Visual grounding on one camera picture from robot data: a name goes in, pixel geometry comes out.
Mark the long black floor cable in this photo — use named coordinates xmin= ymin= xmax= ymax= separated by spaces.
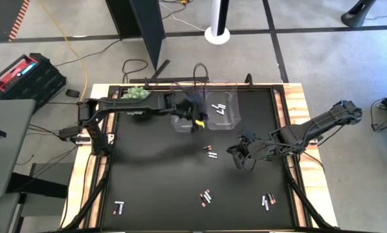
xmin=53 ymin=38 xmax=122 ymax=68

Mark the white pole with round base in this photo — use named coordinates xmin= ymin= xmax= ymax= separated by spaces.
xmin=204 ymin=0 xmax=231 ymax=45

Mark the white floor cable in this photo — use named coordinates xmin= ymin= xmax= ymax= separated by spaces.
xmin=159 ymin=1 xmax=208 ymax=33

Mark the black looped floor cable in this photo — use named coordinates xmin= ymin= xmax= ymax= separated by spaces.
xmin=121 ymin=59 xmax=149 ymax=83

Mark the green artificial plant grey pot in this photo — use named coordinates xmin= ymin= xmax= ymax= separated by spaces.
xmin=120 ymin=85 xmax=151 ymax=117

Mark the yellow cable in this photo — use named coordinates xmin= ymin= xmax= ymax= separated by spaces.
xmin=37 ymin=0 xmax=89 ymax=98

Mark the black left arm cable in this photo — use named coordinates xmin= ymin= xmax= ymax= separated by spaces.
xmin=193 ymin=63 xmax=210 ymax=85

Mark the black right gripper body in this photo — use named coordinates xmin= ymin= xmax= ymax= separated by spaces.
xmin=244 ymin=138 xmax=272 ymax=161

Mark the red tool case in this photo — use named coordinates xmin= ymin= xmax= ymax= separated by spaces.
xmin=0 ymin=54 xmax=39 ymax=93

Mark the black and red toolbox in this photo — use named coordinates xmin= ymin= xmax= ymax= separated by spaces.
xmin=0 ymin=52 xmax=67 ymax=111

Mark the black equipment cable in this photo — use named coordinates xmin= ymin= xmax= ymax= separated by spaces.
xmin=370 ymin=98 xmax=387 ymax=132

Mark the black mat orange striped edge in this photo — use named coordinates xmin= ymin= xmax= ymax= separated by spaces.
xmin=0 ymin=0 xmax=32 ymax=43

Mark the black partition panel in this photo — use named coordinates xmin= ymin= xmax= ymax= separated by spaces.
xmin=105 ymin=0 xmax=166 ymax=71

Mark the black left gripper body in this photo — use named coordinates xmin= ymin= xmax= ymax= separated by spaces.
xmin=177 ymin=93 xmax=209 ymax=132

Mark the clear plastic bin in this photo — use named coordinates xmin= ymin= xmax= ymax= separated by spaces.
xmin=169 ymin=80 xmax=207 ymax=133
xmin=205 ymin=80 xmax=242 ymax=131

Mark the grey desk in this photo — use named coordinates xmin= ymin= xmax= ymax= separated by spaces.
xmin=0 ymin=98 xmax=37 ymax=199

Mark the black chair base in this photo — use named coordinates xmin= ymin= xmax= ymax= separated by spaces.
xmin=340 ymin=0 xmax=379 ymax=28

